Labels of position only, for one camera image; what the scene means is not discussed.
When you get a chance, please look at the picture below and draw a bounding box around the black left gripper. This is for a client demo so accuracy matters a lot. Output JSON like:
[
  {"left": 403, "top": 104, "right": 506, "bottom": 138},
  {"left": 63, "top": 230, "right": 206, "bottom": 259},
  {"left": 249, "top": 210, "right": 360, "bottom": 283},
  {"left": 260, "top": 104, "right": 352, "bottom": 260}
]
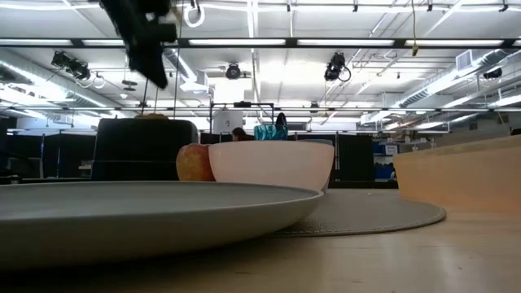
[{"left": 99, "top": 0, "right": 178, "bottom": 90}]

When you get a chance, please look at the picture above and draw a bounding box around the red yellow apple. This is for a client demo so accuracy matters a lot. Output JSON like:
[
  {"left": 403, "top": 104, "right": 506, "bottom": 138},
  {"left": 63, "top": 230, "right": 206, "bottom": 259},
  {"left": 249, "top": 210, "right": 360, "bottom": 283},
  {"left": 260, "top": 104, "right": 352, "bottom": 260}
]
[{"left": 175, "top": 142, "right": 216, "bottom": 182}]

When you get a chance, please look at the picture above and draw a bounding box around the pink translucent bowl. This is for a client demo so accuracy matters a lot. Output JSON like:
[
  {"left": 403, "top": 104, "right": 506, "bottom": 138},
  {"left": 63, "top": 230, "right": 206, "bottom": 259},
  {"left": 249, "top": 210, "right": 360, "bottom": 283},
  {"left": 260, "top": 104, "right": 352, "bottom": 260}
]
[{"left": 208, "top": 140, "right": 335, "bottom": 193}]

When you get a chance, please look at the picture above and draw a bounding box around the grey round plate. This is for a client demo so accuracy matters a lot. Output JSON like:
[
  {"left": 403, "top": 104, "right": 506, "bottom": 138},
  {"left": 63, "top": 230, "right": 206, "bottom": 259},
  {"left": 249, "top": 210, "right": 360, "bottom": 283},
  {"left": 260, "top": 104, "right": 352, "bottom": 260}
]
[{"left": 0, "top": 181, "right": 326, "bottom": 272}]

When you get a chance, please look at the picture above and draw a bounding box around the black two-slot toaster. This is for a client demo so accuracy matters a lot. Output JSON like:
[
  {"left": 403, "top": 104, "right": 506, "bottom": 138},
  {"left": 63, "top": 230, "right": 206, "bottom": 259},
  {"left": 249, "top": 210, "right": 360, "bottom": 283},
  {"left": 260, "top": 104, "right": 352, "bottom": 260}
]
[{"left": 90, "top": 117, "right": 199, "bottom": 182}]

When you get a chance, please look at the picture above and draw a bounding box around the white board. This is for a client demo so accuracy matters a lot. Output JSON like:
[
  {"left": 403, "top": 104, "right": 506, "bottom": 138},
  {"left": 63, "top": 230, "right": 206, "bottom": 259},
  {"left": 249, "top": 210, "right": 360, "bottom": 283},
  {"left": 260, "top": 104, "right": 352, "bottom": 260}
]
[{"left": 212, "top": 110, "right": 244, "bottom": 134}]

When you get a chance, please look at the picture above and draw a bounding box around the person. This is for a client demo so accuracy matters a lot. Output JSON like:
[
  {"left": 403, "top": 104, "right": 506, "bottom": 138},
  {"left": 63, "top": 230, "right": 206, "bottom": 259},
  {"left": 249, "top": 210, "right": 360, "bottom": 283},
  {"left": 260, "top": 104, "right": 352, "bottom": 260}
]
[{"left": 230, "top": 127, "right": 256, "bottom": 142}]

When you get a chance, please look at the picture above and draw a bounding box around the teal plastic tumbler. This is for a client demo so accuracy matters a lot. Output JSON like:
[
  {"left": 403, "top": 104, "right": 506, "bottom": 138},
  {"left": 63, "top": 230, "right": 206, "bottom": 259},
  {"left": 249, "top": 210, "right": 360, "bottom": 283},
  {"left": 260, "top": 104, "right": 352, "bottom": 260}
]
[{"left": 254, "top": 124, "right": 289, "bottom": 142}]

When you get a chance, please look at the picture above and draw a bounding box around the black partition panel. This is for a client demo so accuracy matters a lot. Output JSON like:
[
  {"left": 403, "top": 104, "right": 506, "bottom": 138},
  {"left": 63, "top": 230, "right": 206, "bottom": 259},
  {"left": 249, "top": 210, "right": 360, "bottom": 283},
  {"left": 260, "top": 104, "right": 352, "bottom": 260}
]
[{"left": 337, "top": 133, "right": 375, "bottom": 182}]

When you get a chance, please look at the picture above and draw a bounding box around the round grey placemat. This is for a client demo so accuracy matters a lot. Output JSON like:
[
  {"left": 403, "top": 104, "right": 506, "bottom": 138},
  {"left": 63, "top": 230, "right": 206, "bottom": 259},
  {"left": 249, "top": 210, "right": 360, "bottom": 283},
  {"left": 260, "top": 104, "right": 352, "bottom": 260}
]
[{"left": 268, "top": 190, "right": 448, "bottom": 238}]

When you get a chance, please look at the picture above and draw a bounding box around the black ceiling light rail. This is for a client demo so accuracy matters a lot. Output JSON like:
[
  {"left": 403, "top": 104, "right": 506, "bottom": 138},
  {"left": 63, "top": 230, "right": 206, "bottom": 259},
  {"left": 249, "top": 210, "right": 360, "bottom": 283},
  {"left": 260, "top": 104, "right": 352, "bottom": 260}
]
[{"left": 0, "top": 37, "right": 521, "bottom": 50}]

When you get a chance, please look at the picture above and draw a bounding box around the white cable loop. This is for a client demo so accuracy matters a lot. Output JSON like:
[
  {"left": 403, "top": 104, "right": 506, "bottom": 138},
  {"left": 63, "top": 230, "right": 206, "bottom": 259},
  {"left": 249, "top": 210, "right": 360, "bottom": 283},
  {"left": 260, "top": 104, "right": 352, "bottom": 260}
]
[{"left": 182, "top": 2, "right": 206, "bottom": 28}]

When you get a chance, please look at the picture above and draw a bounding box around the silver ventilation duct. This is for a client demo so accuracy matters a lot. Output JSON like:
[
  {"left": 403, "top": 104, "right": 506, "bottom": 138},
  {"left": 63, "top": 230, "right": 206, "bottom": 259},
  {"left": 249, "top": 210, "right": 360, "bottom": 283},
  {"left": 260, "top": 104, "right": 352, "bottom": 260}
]
[
  {"left": 0, "top": 48, "right": 123, "bottom": 109},
  {"left": 398, "top": 48, "right": 521, "bottom": 109}
]

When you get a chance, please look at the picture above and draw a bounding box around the black aluminium table frame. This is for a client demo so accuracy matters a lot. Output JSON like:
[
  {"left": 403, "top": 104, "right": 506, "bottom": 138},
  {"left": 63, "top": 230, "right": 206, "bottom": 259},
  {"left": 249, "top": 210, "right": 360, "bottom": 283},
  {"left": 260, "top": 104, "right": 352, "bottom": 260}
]
[{"left": 0, "top": 174, "right": 400, "bottom": 190}]

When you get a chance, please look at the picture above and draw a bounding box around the hanging cable with plug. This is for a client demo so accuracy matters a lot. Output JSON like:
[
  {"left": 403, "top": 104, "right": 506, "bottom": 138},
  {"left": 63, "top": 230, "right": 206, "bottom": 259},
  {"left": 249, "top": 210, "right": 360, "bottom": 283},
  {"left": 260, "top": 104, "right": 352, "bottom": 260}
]
[{"left": 409, "top": 0, "right": 420, "bottom": 57}]

